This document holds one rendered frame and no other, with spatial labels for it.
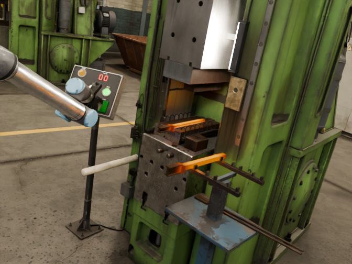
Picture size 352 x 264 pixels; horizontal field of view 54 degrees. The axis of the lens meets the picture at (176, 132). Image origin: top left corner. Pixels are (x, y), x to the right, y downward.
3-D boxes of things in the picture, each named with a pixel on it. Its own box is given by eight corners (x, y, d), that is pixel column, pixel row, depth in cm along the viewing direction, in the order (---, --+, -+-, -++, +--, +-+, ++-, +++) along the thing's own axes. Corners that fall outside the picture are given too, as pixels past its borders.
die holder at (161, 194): (177, 226, 201) (191, 156, 186) (133, 197, 222) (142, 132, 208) (228, 198, 243) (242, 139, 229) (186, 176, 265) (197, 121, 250)
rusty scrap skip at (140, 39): (147, 82, 808) (153, 45, 781) (107, 64, 938) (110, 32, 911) (186, 83, 887) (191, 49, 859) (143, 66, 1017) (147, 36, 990)
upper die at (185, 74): (189, 84, 188) (193, 67, 185) (162, 75, 199) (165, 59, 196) (229, 81, 220) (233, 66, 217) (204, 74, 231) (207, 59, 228)
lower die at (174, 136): (178, 144, 199) (180, 131, 196) (153, 133, 211) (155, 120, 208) (218, 133, 231) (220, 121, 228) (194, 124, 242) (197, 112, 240)
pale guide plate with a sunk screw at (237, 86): (238, 111, 185) (245, 80, 179) (224, 106, 190) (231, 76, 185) (240, 111, 186) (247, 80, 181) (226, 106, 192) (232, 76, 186)
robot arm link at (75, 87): (60, 90, 175) (69, 73, 176) (71, 98, 187) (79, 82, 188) (76, 97, 173) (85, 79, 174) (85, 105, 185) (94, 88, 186)
